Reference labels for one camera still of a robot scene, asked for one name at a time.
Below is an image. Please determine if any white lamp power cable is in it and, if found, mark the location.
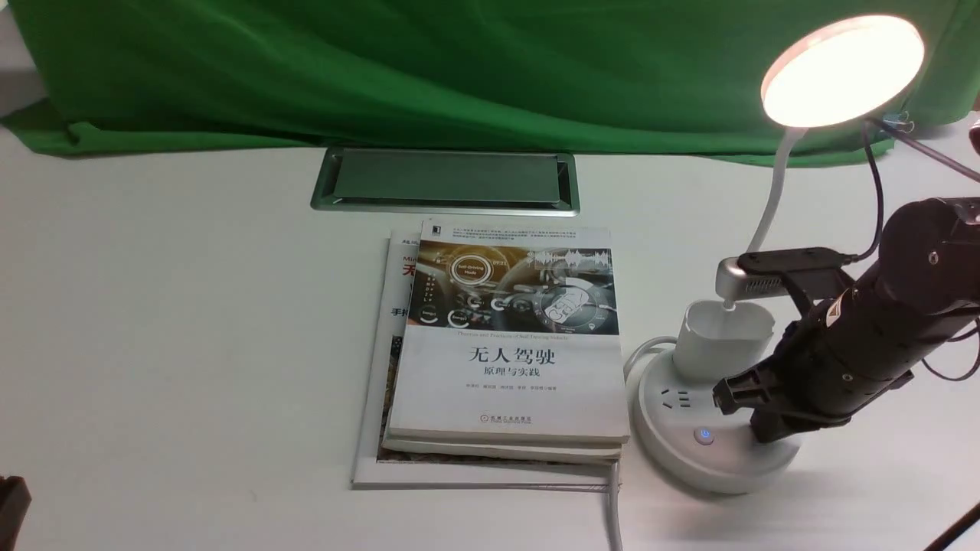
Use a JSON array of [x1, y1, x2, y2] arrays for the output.
[[605, 336, 679, 551]]

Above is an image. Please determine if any green backdrop cloth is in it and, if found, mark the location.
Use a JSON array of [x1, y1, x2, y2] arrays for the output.
[[2, 1, 978, 166]]

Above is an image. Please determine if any thin white bottom book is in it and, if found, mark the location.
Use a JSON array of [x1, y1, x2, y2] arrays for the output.
[[351, 230, 610, 493]]

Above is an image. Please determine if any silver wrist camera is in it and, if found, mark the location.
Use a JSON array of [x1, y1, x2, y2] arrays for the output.
[[714, 247, 848, 302]]

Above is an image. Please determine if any middle book under textbook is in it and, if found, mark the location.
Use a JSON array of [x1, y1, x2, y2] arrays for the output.
[[379, 437, 622, 465]]

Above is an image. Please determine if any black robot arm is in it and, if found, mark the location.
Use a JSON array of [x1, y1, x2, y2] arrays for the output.
[[713, 197, 979, 443]]

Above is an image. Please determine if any black camera cable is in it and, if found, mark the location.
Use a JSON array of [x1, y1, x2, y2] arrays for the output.
[[838, 122, 886, 265]]

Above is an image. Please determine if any dark object at left edge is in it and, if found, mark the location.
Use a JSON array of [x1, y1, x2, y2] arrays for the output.
[[1, 477, 32, 550]]

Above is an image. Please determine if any silver desk cable hatch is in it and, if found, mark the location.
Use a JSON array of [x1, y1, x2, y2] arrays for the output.
[[309, 146, 581, 217]]

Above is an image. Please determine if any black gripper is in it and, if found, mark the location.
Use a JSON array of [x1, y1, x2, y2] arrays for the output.
[[713, 301, 916, 444]]

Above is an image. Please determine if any white desk lamp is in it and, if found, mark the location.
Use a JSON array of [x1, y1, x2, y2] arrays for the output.
[[633, 14, 926, 495]]

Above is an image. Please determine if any white self-driving textbook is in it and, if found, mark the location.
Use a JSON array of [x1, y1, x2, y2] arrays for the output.
[[387, 219, 630, 446]]

